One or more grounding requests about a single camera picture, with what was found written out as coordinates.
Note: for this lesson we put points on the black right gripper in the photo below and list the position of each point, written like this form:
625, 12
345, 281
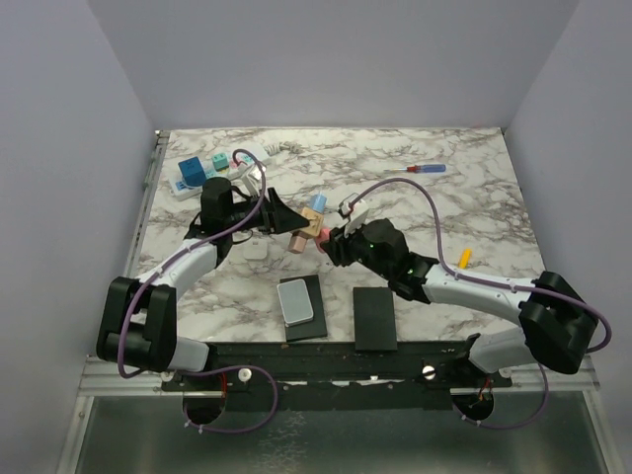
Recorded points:
337, 245

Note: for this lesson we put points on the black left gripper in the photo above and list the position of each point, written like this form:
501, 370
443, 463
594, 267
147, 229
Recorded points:
283, 217

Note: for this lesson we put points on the dusty pink USB charger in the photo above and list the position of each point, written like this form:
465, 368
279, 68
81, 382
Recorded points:
298, 242

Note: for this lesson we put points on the beige cube socket adapter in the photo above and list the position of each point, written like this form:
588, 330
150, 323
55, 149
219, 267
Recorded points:
315, 222

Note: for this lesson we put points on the light blue USB charger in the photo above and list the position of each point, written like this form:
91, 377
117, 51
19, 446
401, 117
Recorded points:
317, 203

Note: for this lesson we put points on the white folding plug adapter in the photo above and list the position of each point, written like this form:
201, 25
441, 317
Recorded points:
256, 250

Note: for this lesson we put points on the pink plug adapter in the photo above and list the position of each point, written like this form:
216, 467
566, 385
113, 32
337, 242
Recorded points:
322, 238

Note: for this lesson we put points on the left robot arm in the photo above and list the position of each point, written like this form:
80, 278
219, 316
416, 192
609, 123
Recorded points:
139, 323

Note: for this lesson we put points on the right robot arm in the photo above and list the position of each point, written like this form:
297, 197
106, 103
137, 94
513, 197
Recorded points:
552, 325

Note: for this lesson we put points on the blue cube socket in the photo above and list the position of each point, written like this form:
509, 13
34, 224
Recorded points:
193, 173

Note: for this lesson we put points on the black rectangular slab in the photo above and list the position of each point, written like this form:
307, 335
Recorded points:
374, 320

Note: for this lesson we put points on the grey white power bank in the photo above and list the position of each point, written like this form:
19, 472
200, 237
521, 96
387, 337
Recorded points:
295, 302

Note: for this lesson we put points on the teal USB charger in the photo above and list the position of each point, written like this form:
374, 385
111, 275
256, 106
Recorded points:
220, 161

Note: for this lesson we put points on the blue red screwdriver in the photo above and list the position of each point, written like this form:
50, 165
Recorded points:
419, 169

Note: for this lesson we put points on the black slab under power bank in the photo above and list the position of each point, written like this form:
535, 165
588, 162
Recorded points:
317, 328

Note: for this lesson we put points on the white power strip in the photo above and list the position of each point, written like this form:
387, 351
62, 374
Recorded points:
237, 166

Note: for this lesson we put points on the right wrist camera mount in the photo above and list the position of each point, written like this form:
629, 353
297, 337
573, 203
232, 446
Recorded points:
354, 210

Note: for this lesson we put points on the small yellow handled screwdriver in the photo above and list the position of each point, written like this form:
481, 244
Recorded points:
465, 258

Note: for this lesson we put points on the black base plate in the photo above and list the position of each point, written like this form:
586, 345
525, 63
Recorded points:
253, 377

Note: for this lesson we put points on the aluminium table edge rail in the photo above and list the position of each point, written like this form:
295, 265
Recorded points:
149, 187

